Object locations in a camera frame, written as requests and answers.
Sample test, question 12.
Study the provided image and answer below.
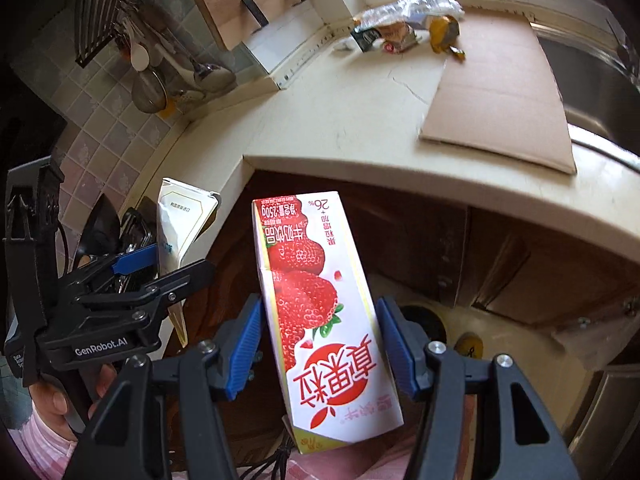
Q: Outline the dark snack packet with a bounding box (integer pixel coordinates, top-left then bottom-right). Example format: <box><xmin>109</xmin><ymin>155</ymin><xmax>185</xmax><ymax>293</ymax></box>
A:
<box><xmin>350</xmin><ymin>25</ymin><xmax>386</xmax><ymax>53</ymax></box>

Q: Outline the black wok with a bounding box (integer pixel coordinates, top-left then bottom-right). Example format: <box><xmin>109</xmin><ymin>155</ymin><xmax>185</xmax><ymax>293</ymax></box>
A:
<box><xmin>74</xmin><ymin>194</ymin><xmax>126</xmax><ymax>266</ymax></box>

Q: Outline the yellow crumpled wrapper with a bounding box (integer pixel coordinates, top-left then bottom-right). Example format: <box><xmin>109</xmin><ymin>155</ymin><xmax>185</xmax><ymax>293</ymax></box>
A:
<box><xmin>429</xmin><ymin>15</ymin><xmax>467</xmax><ymax>61</ymax></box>

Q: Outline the perforated metal edge strip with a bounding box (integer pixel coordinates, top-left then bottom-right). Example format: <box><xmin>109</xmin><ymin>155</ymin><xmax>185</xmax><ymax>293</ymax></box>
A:
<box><xmin>270</xmin><ymin>22</ymin><xmax>353</xmax><ymax>92</ymax></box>

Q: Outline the brown cardboard sheet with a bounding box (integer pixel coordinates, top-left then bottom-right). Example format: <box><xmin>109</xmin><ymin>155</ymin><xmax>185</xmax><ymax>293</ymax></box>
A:
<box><xmin>419</xmin><ymin>10</ymin><xmax>578</xmax><ymax>176</ymax></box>

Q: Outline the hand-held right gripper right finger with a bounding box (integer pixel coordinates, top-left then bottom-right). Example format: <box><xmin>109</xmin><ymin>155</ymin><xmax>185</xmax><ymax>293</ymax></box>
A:
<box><xmin>375</xmin><ymin>296</ymin><xmax>581</xmax><ymax>480</ymax></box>

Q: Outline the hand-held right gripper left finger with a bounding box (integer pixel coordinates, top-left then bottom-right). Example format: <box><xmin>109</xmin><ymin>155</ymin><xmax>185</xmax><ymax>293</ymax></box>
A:
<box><xmin>62</xmin><ymin>294</ymin><xmax>266</xmax><ymax>480</ymax></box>

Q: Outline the person's left hand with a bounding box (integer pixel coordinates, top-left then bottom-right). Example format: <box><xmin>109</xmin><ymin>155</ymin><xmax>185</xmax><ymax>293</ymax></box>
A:
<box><xmin>27</xmin><ymin>362</ymin><xmax>118</xmax><ymax>436</ymax></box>

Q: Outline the metal utensil rail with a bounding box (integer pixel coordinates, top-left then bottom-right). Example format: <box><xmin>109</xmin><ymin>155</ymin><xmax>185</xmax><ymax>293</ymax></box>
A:
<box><xmin>74</xmin><ymin>0</ymin><xmax>138</xmax><ymax>68</ymax></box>

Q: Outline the person's left forearm pink sleeve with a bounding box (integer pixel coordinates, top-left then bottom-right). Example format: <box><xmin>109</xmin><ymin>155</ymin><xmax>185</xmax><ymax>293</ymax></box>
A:
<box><xmin>7</xmin><ymin>410</ymin><xmax>93</xmax><ymax>480</ymax></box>

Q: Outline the grey metal panel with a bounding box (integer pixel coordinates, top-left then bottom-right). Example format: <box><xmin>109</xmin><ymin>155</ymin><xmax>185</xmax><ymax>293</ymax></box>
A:
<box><xmin>567</xmin><ymin>365</ymin><xmax>640</xmax><ymax>480</ymax></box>

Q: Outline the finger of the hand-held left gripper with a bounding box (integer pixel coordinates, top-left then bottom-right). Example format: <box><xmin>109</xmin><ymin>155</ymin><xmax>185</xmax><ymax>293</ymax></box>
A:
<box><xmin>57</xmin><ymin>245</ymin><xmax>158</xmax><ymax>293</ymax></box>
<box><xmin>70</xmin><ymin>259</ymin><xmax>217</xmax><ymax>333</ymax></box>

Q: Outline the brown and white snack packet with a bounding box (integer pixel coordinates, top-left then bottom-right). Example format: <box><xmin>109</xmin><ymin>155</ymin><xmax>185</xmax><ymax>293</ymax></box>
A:
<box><xmin>380</xmin><ymin>22</ymin><xmax>421</xmax><ymax>55</ymax></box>

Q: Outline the metal skimmer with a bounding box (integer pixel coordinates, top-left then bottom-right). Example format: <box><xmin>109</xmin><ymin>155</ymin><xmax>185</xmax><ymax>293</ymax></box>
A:
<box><xmin>131</xmin><ymin>69</ymin><xmax>170</xmax><ymax>115</ymax></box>

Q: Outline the strawberry print milk carton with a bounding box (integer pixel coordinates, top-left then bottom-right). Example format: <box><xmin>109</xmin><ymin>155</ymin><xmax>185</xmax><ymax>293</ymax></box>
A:
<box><xmin>251</xmin><ymin>191</ymin><xmax>405</xmax><ymax>455</ymax></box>

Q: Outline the white rice paddle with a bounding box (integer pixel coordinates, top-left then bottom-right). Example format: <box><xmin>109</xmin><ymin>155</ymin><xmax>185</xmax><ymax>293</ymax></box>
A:
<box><xmin>131</xmin><ymin>20</ymin><xmax>152</xmax><ymax>72</ymax></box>

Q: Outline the stainless steel sink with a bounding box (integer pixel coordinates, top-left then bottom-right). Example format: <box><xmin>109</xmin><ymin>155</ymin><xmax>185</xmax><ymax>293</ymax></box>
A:
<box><xmin>535</xmin><ymin>25</ymin><xmax>640</xmax><ymax>171</ymax></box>

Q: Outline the crushed clear plastic bottle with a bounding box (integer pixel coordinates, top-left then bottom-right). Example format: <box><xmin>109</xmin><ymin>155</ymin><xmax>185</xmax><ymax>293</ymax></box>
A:
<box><xmin>360</xmin><ymin>0</ymin><xmax>465</xmax><ymax>28</ymax></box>

